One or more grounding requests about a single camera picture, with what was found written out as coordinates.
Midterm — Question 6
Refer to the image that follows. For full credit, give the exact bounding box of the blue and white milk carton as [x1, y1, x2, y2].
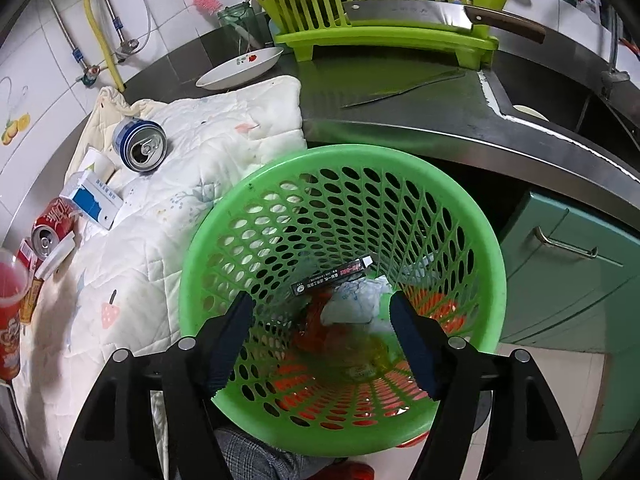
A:
[60, 170, 124, 232]

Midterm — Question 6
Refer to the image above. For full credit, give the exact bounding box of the chrome faucet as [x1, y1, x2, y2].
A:
[602, 5, 631, 86]

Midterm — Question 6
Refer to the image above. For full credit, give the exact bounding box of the black glue box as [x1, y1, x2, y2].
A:
[291, 255, 373, 298]

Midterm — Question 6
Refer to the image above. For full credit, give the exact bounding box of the yellow gas hose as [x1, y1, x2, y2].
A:
[82, 0, 126, 93]

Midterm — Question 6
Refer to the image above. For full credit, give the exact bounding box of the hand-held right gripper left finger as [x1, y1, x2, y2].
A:
[57, 291, 256, 480]

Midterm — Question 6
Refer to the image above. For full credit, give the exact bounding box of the red instant noodle cup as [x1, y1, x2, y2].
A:
[0, 249, 43, 382]

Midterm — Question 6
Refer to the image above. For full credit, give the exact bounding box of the steel sink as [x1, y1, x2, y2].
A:
[480, 70, 640, 161]

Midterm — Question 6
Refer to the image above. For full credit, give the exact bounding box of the metal hose with blue valve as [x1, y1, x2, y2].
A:
[45, 0, 101, 86]
[95, 0, 141, 63]

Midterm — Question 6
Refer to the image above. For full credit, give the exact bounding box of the cream quilted printed blanket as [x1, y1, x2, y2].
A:
[12, 75, 306, 480]

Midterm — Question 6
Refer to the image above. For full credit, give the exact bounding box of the blue soda can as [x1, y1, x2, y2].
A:
[112, 116, 167, 173]

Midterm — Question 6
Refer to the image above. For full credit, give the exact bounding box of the clear plastic hose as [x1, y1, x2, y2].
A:
[127, 0, 153, 56]

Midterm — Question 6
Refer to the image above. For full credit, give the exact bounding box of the white plate with red print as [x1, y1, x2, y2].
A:
[195, 46, 284, 92]

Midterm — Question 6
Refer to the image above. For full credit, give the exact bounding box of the person's grey plaid trouser leg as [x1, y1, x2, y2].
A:
[215, 425, 321, 480]

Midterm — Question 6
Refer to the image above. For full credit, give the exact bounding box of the green cabinet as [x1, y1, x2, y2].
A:
[500, 190, 640, 461]

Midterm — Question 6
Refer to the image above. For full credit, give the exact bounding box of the pink bottle brush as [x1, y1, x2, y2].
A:
[192, 0, 251, 43]

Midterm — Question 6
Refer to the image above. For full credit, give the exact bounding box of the white plastic lid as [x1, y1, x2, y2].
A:
[34, 232, 77, 281]

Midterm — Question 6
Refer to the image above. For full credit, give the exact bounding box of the yellow clear wrapper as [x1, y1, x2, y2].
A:
[345, 332, 391, 381]

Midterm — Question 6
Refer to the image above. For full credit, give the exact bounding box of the green plastic dish rack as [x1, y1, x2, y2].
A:
[244, 0, 511, 68]

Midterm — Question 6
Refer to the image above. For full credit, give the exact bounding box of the red soda can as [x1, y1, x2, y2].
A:
[31, 196, 77, 263]

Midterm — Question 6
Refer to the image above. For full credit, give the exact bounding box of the orange snack packet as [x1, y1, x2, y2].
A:
[300, 305, 341, 356]

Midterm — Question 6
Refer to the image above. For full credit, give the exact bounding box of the white paper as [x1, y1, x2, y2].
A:
[320, 277, 396, 326]

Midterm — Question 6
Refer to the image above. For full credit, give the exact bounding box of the white bowl in sink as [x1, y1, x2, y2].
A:
[512, 104, 550, 122]

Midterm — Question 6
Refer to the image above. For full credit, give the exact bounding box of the green plastic mesh basket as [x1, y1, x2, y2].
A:
[179, 144, 507, 458]

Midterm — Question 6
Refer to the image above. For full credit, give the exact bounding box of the green glass jar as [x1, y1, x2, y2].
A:
[217, 4, 261, 53]

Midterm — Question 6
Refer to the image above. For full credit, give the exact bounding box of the steel cleaver with wooden handle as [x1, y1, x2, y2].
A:
[342, 0, 547, 44]

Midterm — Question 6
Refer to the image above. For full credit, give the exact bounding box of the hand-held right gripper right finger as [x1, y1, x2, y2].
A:
[389, 290, 583, 480]

